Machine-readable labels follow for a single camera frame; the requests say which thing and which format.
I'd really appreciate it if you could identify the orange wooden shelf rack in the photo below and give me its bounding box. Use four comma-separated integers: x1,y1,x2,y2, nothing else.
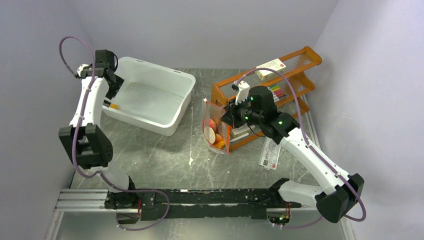
210,46,322,153

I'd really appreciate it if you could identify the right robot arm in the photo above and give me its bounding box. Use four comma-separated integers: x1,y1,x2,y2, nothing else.
220,84,365,223

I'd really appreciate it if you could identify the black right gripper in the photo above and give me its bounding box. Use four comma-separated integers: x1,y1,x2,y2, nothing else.
220,95,264,129

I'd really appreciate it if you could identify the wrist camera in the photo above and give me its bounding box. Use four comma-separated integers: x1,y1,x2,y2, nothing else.
74,63,91,79
233,80,250,106

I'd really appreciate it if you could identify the coloured marker pens set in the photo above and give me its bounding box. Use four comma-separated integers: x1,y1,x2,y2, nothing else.
267,84,286,103

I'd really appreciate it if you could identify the red peach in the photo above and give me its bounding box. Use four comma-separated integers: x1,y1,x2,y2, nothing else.
208,119,218,132

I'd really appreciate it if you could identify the white paper card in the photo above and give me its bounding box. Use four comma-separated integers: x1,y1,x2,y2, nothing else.
258,137,281,170

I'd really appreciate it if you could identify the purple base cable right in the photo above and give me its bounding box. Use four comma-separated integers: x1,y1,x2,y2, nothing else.
271,215,324,230

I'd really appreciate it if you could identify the white plastic bin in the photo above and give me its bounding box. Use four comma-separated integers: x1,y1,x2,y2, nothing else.
103,56,196,136

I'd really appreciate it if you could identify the orange peach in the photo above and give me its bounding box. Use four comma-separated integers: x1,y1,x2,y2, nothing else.
214,133,224,144

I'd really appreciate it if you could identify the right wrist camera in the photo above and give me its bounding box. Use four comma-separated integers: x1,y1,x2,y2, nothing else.
233,80,250,106

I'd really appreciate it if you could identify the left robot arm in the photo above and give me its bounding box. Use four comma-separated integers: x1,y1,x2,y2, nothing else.
58,49,142,210

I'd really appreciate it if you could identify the clear zip top bag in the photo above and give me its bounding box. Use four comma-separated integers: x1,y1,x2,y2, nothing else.
201,98,231,155

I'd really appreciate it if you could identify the dark orange fruit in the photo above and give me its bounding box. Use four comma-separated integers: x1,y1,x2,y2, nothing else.
213,139,226,149

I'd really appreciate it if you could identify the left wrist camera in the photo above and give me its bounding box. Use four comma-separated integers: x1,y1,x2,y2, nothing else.
74,63,91,79

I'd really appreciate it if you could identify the yellow orange fruit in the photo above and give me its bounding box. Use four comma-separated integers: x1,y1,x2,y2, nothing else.
109,104,119,110

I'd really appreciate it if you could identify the white red carton box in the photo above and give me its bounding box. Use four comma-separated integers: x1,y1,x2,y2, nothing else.
254,58,287,81

